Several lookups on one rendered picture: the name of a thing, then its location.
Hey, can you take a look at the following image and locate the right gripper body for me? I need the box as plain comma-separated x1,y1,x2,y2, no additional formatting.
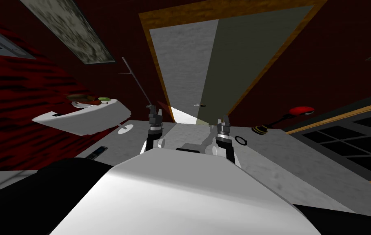
216,122,232,138

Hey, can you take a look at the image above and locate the white round disc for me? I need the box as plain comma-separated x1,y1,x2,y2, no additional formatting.
117,123,134,135

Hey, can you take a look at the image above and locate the dark flat rectangular panel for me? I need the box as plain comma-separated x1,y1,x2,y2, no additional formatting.
85,146,109,161

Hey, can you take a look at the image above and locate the olive grey door leaf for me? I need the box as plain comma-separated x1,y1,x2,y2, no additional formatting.
196,4,315,126

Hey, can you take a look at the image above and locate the thin grey rod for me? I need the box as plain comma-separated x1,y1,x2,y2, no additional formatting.
118,57,153,107

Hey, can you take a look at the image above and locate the wood framed dark window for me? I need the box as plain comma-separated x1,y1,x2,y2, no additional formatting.
284,97,371,191

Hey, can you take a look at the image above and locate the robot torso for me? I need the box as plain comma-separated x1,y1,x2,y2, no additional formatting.
49,143,322,235

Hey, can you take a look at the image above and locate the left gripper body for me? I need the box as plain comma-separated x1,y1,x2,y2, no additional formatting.
148,112,164,127

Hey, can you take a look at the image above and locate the red plunger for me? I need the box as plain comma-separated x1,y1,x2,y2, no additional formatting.
251,106,316,136

